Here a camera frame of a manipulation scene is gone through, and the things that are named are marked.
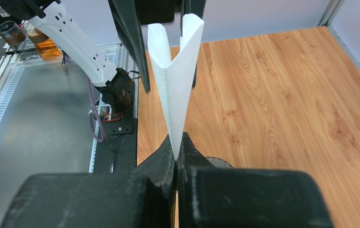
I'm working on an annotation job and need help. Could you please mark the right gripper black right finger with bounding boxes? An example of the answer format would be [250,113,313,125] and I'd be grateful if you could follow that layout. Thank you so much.
[177,133,334,228]

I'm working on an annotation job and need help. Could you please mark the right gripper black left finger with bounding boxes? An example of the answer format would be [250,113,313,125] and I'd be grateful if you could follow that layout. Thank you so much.
[1,138,175,228]

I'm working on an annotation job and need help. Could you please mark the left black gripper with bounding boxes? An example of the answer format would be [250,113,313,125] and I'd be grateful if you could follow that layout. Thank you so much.
[108,0,206,93]

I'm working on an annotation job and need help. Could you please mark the white paper coffee filter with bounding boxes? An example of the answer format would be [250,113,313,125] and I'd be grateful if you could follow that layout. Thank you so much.
[148,13,204,159]

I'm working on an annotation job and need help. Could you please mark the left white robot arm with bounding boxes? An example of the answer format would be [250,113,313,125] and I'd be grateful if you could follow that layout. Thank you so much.
[0,0,206,113]

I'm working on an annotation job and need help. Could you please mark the orange liquid glass beaker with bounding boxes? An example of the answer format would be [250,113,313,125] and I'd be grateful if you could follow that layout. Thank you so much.
[25,28,62,61]

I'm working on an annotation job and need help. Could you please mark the glass cups on table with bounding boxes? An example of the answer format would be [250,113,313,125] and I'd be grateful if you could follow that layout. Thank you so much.
[0,20,27,47]

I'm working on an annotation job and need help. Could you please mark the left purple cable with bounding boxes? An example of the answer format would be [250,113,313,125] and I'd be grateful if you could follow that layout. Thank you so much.
[87,78,106,143]

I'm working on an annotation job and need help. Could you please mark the aluminium frame post right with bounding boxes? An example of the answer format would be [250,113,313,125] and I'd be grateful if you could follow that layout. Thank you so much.
[316,0,344,27]

